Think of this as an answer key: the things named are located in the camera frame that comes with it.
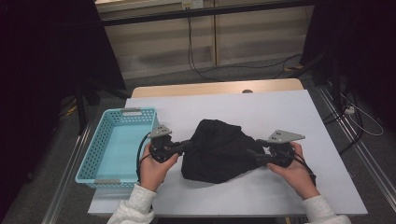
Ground black hanging cable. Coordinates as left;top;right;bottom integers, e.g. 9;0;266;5
186;16;304;82

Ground hand-held gripper black cable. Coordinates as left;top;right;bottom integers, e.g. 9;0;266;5
290;152;317;188
135;132;153;185

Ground black stand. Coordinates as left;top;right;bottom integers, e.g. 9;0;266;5
292;50;344;106
74;78;132;136

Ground metal floor rail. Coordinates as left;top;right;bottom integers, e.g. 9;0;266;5
41;122;94;224
317;85;396;203

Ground black horizontal bar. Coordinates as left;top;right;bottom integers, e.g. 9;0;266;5
100;0;316;27

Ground left hand-held gripper black cable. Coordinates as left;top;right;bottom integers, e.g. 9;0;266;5
135;132;153;185

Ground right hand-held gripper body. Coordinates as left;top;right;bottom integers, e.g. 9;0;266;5
266;129;306;169

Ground white floor cable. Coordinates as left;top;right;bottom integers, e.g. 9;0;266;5
340;92;385;137

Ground beige wooden shelf unit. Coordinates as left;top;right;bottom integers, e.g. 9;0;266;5
104;6;314;80

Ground black curtain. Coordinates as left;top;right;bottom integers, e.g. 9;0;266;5
300;0;396;132
0;0;127;218

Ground white wall socket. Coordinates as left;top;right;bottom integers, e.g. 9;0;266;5
181;0;204;10

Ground right hand-held gripper black cable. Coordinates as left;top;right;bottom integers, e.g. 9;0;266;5
290;152;317;188

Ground person's right hand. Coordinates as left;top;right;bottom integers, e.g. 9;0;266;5
267;142;321;201

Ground black shorts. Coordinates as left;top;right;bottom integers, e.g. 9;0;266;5
180;119;269;185

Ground light blue plastic basket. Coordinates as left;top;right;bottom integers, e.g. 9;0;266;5
75;106;160;189

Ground person's left hand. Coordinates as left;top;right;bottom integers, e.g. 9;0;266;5
138;144;180;191

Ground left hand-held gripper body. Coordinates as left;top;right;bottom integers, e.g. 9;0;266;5
147;124;185;164

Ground black floor cable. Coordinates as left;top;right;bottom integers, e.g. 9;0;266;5
321;90;365;156

